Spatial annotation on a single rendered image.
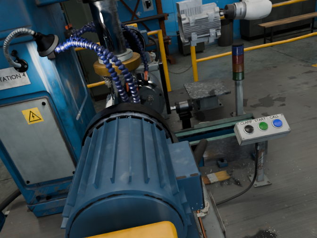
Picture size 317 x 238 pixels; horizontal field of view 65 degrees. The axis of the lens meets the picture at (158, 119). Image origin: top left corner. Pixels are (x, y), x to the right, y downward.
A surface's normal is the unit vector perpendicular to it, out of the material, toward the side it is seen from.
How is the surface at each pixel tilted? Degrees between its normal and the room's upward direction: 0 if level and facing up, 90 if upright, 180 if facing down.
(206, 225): 0
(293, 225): 0
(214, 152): 90
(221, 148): 90
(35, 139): 90
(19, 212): 0
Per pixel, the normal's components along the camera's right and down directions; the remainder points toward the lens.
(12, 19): 0.10, 0.47
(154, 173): 0.50, -0.79
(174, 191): -0.64, -0.65
